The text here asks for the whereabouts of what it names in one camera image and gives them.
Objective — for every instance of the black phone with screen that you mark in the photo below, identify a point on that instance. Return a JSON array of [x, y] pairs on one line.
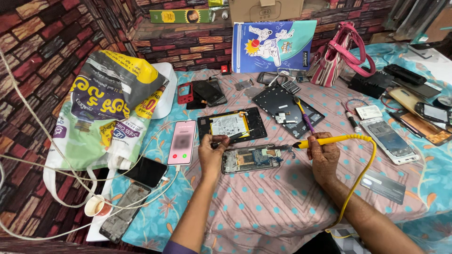
[[433, 113]]

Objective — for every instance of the black power supply box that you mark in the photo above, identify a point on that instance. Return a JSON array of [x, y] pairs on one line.
[[370, 84]]

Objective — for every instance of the small white bottle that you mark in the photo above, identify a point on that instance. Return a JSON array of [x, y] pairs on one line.
[[225, 15]]

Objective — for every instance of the black phone housing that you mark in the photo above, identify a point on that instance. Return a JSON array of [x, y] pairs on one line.
[[404, 74]]

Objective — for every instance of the person's right hand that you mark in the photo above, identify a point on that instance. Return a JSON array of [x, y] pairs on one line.
[[325, 160]]

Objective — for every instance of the purple yellow toothbrush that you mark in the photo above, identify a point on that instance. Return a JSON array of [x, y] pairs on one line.
[[304, 113]]

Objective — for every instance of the person's left hand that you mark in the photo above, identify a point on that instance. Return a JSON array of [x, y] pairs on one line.
[[211, 157]]

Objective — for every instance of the paper cup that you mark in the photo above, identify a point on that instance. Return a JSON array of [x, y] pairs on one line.
[[96, 206]]

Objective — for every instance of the blue white notebook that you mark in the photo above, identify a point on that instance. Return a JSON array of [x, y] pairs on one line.
[[272, 46]]

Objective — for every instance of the white board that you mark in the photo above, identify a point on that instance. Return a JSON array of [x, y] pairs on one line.
[[95, 225]]

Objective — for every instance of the heap of black phone screens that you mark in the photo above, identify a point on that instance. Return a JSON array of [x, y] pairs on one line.
[[208, 93]]

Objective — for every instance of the gold phone back cover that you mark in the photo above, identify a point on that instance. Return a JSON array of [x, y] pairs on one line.
[[406, 100]]

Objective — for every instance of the red phone frame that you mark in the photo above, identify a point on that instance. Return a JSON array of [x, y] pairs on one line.
[[180, 94]]

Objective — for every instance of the opened black tablet with battery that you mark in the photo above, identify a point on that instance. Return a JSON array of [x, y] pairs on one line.
[[229, 121]]

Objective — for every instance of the grey plastic card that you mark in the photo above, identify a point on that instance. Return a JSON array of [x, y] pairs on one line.
[[383, 187]]

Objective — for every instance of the opened phone with circuit board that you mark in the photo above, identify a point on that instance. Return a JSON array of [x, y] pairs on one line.
[[252, 158]]

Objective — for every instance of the pink smartphone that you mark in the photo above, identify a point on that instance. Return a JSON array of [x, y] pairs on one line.
[[182, 141]]

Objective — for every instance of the grey phone frame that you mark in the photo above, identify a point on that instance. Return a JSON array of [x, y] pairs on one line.
[[123, 213]]

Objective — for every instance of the opened white phone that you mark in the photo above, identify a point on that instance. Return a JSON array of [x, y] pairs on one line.
[[390, 141]]

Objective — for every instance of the copper phone frame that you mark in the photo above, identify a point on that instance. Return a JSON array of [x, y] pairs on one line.
[[427, 130]]

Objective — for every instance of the black smartphone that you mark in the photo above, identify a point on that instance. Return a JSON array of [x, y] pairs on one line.
[[144, 172]]

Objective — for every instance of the printed plastic shopping bag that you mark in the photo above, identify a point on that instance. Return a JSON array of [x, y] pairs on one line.
[[106, 105]]

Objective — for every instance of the small metal plate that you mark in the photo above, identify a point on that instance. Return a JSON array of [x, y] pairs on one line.
[[243, 85]]

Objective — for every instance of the yellow soldering iron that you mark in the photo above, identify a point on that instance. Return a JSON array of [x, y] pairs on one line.
[[339, 139]]

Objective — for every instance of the white black screwdriver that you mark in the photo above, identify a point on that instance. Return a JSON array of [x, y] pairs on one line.
[[353, 121]]

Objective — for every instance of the green yellow carton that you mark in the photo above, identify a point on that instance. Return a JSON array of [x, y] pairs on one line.
[[176, 16]]

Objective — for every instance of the white phone battery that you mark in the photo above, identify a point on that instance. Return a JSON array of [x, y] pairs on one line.
[[368, 112]]

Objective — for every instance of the small red box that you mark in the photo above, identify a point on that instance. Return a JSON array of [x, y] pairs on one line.
[[226, 69]]

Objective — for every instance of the small black phone battery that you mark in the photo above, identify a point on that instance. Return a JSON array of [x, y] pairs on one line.
[[291, 87]]

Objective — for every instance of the pink striped handbag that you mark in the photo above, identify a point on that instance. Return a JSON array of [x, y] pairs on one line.
[[333, 61]]

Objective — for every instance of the patterned pink blue bedsheet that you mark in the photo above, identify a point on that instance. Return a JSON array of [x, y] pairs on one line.
[[275, 204]]

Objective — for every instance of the black tape roll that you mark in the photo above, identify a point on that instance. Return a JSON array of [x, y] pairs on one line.
[[444, 102]]

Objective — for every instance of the black tablet frame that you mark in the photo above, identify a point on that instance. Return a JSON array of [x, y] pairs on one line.
[[279, 102]]

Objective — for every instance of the cardboard box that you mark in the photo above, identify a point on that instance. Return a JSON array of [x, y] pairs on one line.
[[265, 10]]

